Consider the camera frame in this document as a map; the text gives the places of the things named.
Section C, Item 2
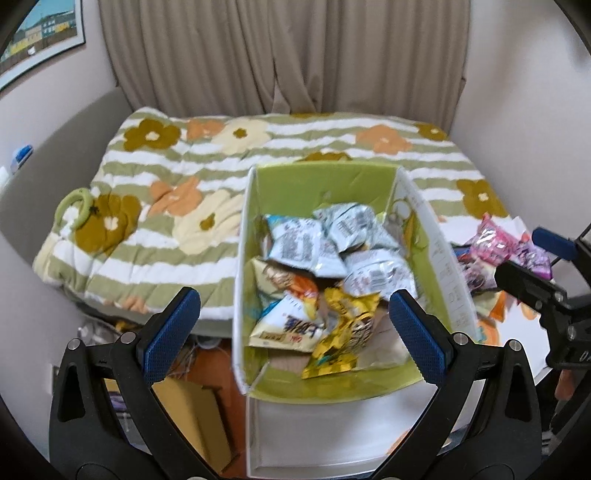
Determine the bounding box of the silver snack packet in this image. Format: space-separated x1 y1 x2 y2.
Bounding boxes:
313 202 399 253
344 249 419 302
266 214 347 278

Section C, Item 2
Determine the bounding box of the white blue printed snack packet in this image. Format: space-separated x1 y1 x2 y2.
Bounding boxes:
248 295 334 354

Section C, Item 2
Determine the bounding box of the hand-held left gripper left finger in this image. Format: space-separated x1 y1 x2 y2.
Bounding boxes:
48 286 218 480

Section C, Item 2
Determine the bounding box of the purple snack packet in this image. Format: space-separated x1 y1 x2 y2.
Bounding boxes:
512 240 555 281
455 251 498 292

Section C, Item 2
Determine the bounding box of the brown cardboard sheet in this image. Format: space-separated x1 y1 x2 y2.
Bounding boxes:
151 376 234 472

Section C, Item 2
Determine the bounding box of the floral striped blanket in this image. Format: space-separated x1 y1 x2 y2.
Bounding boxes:
32 107 511 320

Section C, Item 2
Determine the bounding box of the gold snack packet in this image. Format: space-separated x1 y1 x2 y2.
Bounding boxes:
302 288 382 380

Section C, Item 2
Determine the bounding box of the grey padded headboard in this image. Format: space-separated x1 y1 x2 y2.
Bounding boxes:
0 87 132 222

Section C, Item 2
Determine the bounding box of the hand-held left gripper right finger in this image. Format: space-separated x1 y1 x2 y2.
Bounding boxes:
374 289 544 480

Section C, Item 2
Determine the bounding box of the person's right hand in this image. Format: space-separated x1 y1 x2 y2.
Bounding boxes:
555 368 577 401

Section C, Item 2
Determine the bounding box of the framed wall poster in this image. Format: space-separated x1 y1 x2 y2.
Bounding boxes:
0 0 88 92

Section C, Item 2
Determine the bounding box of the beige curtain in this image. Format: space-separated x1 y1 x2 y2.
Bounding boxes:
99 0 472 131

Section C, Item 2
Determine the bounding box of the blue white small object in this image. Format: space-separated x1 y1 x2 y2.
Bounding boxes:
8 144 34 172

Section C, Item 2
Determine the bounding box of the green ring toy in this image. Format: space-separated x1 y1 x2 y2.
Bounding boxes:
55 187 96 230

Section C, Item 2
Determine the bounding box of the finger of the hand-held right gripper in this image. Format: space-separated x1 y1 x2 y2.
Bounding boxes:
531 226 579 262
494 261 570 308

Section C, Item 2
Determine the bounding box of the green cardboard box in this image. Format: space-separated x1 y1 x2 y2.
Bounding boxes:
233 161 479 400

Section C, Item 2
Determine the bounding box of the pink snack packet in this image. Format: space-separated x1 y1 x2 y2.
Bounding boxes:
465 213 532 267

